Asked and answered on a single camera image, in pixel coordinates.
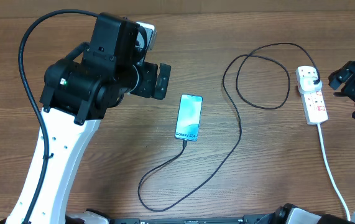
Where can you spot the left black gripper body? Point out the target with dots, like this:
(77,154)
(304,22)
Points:
(145,86)

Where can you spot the blue Galaxy smartphone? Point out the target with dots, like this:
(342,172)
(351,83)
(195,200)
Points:
(188,120)

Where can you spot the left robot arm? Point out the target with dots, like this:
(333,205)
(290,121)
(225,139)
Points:
(78,90)

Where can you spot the white charger plug adapter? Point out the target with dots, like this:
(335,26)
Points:
(307,86)

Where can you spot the white power strip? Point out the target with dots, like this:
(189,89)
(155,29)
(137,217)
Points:
(313,104)

